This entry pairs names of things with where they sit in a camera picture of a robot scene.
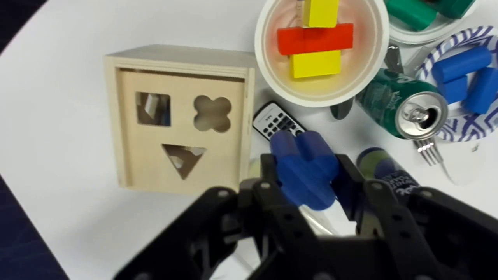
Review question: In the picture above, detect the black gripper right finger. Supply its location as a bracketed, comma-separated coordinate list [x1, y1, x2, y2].
[335, 153, 431, 280]

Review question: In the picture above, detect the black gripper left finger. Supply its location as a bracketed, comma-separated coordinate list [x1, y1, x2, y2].
[254, 153, 333, 280]

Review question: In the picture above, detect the blue cross-shaped block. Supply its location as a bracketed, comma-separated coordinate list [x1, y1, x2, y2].
[271, 130, 339, 209]

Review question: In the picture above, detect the yellow cube block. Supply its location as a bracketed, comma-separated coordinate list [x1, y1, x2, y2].
[291, 49, 342, 79]

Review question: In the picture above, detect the wooden shape sorter box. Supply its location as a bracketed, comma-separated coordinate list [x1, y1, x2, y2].
[106, 44, 257, 194]

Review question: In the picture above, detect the red rectangular block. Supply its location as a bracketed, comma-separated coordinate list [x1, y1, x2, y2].
[277, 23, 355, 55]

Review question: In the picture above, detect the yellow rectangular block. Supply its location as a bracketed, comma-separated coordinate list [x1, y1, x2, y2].
[303, 0, 339, 27]

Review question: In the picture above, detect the green cylinder block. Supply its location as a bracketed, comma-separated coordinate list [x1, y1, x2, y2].
[384, 0, 437, 30]

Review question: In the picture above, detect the blue patterned paper plate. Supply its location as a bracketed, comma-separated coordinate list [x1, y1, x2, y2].
[417, 24, 498, 141]

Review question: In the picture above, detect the green soda can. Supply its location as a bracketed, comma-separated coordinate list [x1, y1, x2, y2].
[356, 68, 448, 139]

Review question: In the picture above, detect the white bowl with blocks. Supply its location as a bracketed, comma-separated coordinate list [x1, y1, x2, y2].
[254, 0, 389, 107]

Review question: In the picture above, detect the white plate with green blocks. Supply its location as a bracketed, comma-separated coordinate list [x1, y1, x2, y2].
[383, 0, 479, 44]

